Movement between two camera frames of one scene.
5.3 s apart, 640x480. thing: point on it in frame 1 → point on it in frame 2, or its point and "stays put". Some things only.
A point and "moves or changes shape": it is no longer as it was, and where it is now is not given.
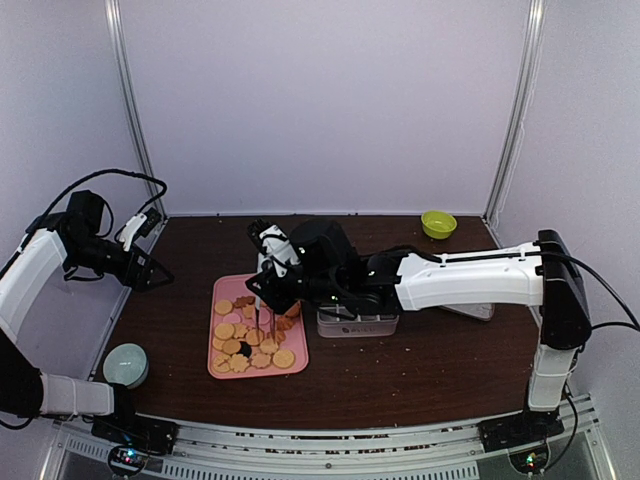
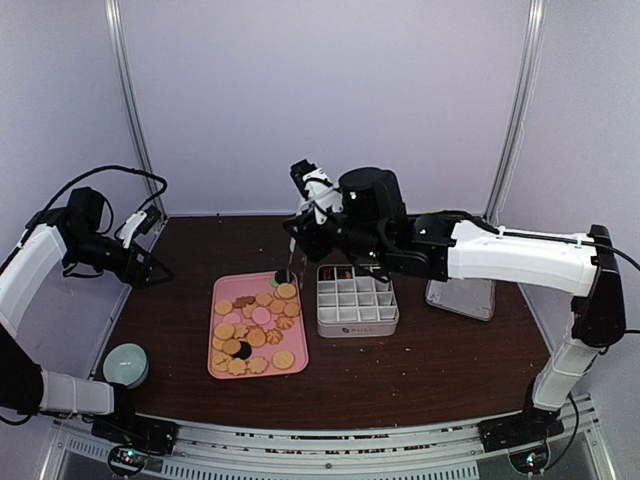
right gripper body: x=320 y=288 → x=359 y=241
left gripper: x=138 y=281 stays put
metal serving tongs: x=272 y=319 moves or changes shape
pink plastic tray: x=248 y=340 stays put
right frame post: x=531 y=72 stays put
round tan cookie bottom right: x=283 y=359 stays put
